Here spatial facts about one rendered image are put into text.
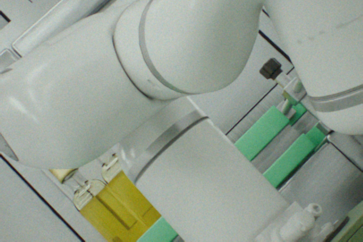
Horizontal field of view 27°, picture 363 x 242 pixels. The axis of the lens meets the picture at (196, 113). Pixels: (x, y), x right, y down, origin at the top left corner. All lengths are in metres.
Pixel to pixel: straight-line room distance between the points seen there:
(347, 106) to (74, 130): 0.20
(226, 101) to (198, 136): 0.61
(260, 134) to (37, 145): 0.45
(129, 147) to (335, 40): 0.27
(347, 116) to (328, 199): 0.49
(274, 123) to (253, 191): 0.35
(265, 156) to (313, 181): 0.07
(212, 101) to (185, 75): 0.76
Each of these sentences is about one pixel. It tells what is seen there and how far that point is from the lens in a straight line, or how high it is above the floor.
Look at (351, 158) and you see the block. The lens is 0.99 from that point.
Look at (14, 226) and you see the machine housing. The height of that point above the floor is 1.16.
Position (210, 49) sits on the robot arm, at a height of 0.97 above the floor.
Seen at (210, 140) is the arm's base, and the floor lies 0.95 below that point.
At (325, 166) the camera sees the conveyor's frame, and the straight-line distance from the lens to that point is 0.98.
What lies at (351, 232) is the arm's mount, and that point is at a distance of 0.60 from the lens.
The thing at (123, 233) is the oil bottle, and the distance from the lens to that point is 1.08.
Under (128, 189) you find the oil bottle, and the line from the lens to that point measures 1.08.
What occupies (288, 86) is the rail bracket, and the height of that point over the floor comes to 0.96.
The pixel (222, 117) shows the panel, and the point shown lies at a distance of 1.27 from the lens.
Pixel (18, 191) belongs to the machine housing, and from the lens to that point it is 1.30.
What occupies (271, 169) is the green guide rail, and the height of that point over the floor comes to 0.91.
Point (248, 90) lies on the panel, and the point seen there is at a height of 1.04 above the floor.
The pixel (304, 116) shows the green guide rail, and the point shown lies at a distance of 1.11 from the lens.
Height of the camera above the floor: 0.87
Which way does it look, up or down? 9 degrees up
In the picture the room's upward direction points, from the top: 46 degrees counter-clockwise
